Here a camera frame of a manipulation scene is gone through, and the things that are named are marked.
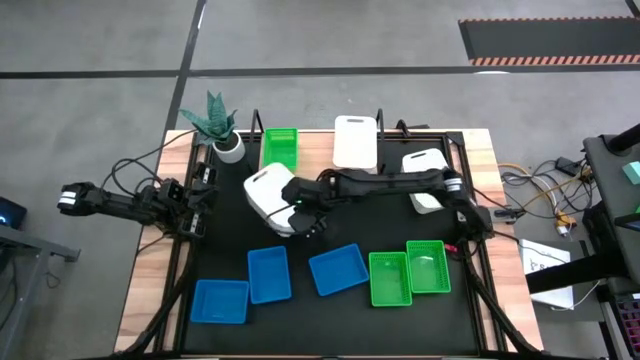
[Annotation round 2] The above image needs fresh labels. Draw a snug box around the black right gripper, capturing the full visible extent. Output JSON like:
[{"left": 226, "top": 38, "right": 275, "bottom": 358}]
[{"left": 281, "top": 176, "right": 330, "bottom": 238}]

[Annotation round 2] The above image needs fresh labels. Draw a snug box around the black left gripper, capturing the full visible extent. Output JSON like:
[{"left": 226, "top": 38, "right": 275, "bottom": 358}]
[{"left": 174, "top": 161, "right": 220, "bottom": 240}]

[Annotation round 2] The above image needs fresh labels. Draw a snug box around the blue plastic basket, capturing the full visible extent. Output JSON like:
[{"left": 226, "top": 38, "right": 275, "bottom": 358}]
[
  {"left": 189, "top": 278, "right": 250, "bottom": 325},
  {"left": 307, "top": 242, "right": 371, "bottom": 298},
  {"left": 246, "top": 245, "right": 293, "bottom": 306}
]

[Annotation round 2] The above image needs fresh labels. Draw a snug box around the white plastic bin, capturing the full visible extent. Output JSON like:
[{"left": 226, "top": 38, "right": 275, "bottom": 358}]
[
  {"left": 243, "top": 161, "right": 301, "bottom": 239},
  {"left": 332, "top": 115, "right": 380, "bottom": 170},
  {"left": 401, "top": 147, "right": 454, "bottom": 215}
]

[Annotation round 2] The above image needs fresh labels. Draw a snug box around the green plastic basket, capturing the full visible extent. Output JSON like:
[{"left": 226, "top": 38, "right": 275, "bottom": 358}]
[
  {"left": 262, "top": 127, "right": 300, "bottom": 174},
  {"left": 405, "top": 239, "right": 453, "bottom": 295},
  {"left": 368, "top": 251, "right": 414, "bottom": 308}
]

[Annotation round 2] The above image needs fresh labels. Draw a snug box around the white round plant pot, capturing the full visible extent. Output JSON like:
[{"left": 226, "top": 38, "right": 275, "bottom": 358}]
[{"left": 211, "top": 130, "right": 247, "bottom": 165}]

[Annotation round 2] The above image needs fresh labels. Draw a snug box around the green snake plant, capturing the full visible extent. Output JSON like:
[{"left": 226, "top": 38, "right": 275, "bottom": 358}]
[{"left": 178, "top": 90, "right": 239, "bottom": 147}]

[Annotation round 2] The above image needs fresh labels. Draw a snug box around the black table mat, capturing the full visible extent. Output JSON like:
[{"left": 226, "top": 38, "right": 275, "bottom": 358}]
[{"left": 182, "top": 137, "right": 484, "bottom": 355}]

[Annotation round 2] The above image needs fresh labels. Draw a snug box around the gray metal desk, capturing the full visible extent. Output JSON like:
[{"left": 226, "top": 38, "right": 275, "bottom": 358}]
[{"left": 0, "top": 223, "right": 82, "bottom": 359}]

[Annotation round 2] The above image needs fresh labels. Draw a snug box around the black device with blue light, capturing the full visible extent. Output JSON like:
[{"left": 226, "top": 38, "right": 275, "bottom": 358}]
[{"left": 0, "top": 195, "right": 29, "bottom": 230}]

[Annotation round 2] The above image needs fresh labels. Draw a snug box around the white cardboard box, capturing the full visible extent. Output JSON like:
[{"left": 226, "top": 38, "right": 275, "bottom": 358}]
[{"left": 518, "top": 238, "right": 576, "bottom": 311}]

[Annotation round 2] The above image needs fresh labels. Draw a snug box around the yellow white connector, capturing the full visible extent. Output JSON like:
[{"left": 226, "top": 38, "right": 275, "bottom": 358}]
[{"left": 553, "top": 210, "right": 577, "bottom": 237}]

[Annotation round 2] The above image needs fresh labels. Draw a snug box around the black power adapter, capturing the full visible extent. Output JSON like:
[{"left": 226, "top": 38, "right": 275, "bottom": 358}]
[{"left": 554, "top": 156, "right": 582, "bottom": 177}]

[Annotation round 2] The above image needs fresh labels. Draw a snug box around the black metal bar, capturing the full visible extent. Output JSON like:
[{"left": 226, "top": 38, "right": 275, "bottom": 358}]
[{"left": 524, "top": 252, "right": 629, "bottom": 295}]

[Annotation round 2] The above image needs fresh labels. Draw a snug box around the gray cart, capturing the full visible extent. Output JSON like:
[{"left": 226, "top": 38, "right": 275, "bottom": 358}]
[{"left": 582, "top": 133, "right": 640, "bottom": 286}]

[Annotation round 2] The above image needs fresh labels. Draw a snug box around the black hazard-striped floor mat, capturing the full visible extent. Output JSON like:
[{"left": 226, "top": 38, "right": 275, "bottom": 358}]
[{"left": 458, "top": 16, "right": 640, "bottom": 68}]

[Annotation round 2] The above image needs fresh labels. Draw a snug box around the black round pole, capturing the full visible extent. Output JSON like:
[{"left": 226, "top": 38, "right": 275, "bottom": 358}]
[{"left": 606, "top": 123, "right": 640, "bottom": 154}]

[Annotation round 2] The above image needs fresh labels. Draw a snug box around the teal block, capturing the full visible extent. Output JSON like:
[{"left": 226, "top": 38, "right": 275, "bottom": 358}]
[{"left": 621, "top": 160, "right": 640, "bottom": 186}]

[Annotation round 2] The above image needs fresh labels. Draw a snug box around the backlit keyboard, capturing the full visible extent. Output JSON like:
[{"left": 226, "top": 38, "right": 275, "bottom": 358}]
[{"left": 613, "top": 293, "right": 640, "bottom": 354}]

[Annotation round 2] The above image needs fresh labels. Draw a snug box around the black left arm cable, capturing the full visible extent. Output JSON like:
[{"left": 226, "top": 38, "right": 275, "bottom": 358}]
[{"left": 101, "top": 128, "right": 199, "bottom": 199}]

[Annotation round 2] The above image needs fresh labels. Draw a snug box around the small black camera mount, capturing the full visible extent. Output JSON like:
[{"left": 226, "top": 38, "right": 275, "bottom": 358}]
[{"left": 394, "top": 118, "right": 431, "bottom": 132}]

